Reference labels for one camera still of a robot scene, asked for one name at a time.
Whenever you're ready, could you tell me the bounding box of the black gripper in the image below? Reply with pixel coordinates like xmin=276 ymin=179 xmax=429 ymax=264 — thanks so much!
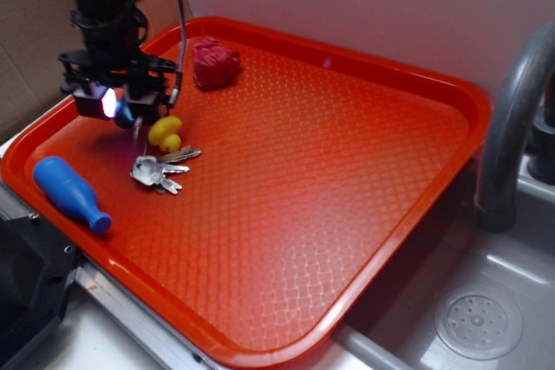
xmin=57 ymin=48 xmax=177 ymax=126

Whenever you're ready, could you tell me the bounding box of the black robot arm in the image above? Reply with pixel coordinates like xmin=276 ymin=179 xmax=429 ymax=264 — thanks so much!
xmin=57 ymin=0 xmax=180 ymax=128

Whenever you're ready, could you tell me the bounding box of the yellow rubber duck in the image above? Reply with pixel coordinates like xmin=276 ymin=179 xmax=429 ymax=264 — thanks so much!
xmin=147 ymin=115 xmax=182 ymax=153

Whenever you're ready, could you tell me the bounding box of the bunch of silver keys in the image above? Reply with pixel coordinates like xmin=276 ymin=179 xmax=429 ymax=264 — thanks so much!
xmin=130 ymin=127 xmax=201 ymax=195

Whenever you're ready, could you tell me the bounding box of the blue plastic toy bottle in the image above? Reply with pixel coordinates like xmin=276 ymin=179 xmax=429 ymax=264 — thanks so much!
xmin=33 ymin=156 xmax=112 ymax=234

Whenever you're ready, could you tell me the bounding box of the red plastic tray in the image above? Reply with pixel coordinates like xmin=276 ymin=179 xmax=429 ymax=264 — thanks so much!
xmin=1 ymin=17 xmax=492 ymax=369

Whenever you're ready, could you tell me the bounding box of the grey toy faucet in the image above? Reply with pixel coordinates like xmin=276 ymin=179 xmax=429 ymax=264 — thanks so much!
xmin=474 ymin=23 xmax=554 ymax=232

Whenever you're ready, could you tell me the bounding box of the grey toy sink basin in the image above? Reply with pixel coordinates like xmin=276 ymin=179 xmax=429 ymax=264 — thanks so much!
xmin=334 ymin=166 xmax=554 ymax=369

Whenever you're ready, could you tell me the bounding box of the grey braided camera cable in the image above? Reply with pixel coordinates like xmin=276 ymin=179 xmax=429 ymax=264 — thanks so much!
xmin=153 ymin=0 xmax=188 ymax=110

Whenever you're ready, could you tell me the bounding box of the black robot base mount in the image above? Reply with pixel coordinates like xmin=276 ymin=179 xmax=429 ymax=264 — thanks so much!
xmin=1 ymin=213 xmax=81 ymax=369

